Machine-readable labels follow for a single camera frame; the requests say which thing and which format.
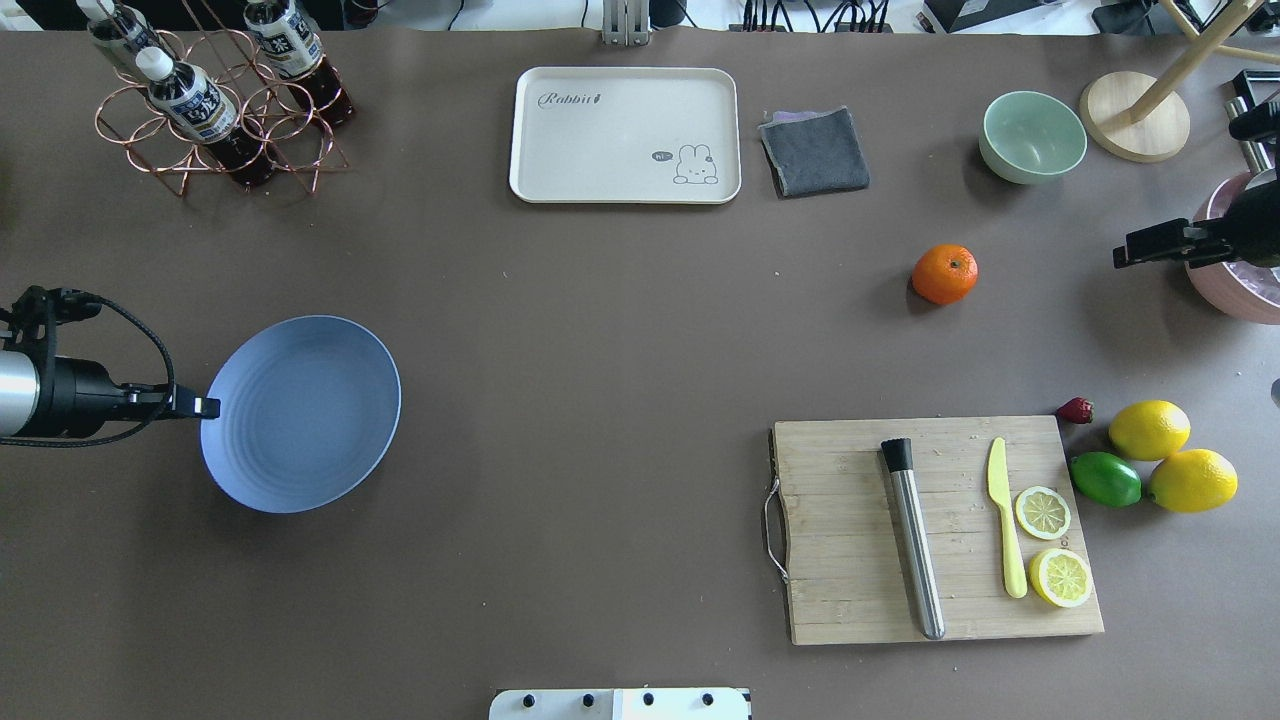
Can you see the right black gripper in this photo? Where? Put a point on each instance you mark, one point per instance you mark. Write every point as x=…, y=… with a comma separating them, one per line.
x=1256, y=226

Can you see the wooden cup tree stand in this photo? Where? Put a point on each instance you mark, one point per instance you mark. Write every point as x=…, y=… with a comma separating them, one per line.
x=1139, y=117

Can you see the yellow lemon far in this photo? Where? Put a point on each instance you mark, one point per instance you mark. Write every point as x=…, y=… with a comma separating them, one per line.
x=1149, y=430

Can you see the tea bottle lower right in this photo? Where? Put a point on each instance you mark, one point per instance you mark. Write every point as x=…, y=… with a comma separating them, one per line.
x=119, y=32

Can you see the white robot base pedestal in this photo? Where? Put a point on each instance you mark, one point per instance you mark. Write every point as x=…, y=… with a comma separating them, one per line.
x=623, y=703

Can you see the tea bottle lower left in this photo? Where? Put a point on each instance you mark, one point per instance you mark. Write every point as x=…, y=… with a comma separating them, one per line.
x=199, y=109

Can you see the red strawberry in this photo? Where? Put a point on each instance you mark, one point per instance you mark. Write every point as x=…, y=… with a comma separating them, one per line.
x=1077, y=411

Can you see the lemon slice lower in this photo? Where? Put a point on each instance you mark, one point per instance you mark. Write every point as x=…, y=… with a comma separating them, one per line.
x=1061, y=577

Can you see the steel muddler black tip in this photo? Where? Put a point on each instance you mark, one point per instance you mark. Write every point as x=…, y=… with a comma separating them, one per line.
x=898, y=455

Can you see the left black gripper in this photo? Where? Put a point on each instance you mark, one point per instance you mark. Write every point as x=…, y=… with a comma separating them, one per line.
x=78, y=395

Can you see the grey folded cloth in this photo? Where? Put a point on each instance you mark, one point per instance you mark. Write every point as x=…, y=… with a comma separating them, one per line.
x=814, y=152

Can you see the green lime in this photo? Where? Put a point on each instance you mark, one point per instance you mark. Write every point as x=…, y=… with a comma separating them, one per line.
x=1106, y=479

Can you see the cream rabbit tray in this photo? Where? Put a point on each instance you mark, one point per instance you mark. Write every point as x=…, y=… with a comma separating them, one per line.
x=625, y=135

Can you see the pink bowl of ice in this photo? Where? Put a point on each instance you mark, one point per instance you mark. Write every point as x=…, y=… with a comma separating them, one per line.
x=1242, y=290

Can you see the yellow lemon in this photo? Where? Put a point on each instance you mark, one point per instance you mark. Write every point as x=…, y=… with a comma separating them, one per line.
x=1149, y=430
x=1194, y=480

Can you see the orange mandarin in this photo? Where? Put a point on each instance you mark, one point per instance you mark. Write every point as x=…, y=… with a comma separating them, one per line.
x=945, y=274

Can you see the lemon slice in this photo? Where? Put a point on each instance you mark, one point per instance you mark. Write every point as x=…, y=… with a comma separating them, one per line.
x=1043, y=513
x=1061, y=577

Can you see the tea bottle top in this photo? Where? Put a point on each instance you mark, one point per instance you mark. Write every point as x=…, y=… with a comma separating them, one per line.
x=295, y=52

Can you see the tea bottle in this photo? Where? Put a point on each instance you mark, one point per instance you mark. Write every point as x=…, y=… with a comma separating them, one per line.
x=199, y=109
x=295, y=52
x=119, y=32

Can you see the yellow plastic knife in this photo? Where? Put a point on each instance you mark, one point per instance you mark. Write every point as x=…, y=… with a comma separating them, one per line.
x=998, y=488

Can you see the blue plate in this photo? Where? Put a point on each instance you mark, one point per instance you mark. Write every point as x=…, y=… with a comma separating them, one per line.
x=309, y=408

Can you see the lemon slice upper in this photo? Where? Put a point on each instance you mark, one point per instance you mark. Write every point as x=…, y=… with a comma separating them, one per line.
x=1043, y=513

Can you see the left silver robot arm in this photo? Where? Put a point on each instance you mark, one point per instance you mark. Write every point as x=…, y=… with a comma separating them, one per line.
x=53, y=401

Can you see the mint green bowl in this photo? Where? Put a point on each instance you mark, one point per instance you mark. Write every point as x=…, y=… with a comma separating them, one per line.
x=1031, y=138

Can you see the copper wire bottle rack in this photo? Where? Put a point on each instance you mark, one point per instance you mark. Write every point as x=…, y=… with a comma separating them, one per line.
x=231, y=58

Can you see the yellow lemon near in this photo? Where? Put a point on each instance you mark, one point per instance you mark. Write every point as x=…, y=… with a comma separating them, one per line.
x=1194, y=480

